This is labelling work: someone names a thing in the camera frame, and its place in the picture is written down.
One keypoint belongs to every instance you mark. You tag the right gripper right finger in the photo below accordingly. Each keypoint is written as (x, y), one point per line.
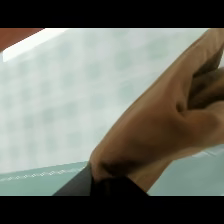
(116, 187)

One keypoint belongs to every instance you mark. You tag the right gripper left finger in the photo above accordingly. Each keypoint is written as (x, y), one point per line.
(79, 186)

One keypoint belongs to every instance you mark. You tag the brown T-shirt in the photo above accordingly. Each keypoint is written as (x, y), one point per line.
(156, 130)

